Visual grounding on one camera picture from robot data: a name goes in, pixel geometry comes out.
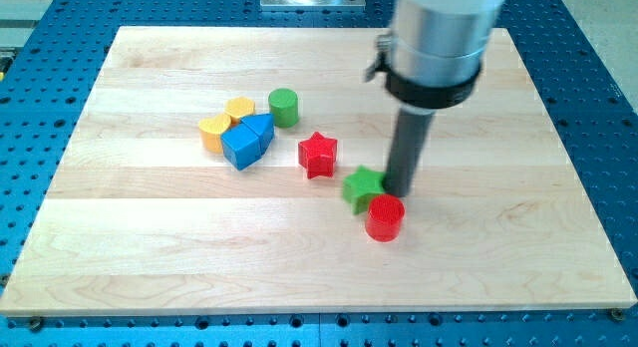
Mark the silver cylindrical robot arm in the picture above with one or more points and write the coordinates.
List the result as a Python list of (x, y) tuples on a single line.
[(432, 53)]

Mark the red star block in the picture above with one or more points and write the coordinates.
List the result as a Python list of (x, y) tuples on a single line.
[(318, 155)]

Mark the green star block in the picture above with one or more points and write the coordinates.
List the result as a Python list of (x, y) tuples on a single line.
[(360, 187)]

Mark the blue triangular prism block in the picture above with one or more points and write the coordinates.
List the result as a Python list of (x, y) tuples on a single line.
[(263, 126)]

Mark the green cylinder block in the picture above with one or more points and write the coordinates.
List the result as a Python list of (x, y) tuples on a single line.
[(283, 106)]

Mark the red cylinder block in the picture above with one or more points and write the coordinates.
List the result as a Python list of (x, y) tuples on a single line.
[(385, 217)]

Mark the blue cube block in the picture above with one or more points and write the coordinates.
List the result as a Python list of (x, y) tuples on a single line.
[(241, 146)]

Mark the yellow hexagon block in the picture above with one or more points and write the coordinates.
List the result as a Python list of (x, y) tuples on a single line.
[(238, 108)]

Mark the light wooden board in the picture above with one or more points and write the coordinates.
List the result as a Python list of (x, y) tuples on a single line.
[(141, 219)]

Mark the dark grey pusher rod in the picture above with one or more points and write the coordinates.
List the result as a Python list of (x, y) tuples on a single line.
[(411, 129)]

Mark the yellow half-round block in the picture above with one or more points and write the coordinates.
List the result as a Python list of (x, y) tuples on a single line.
[(211, 130)]

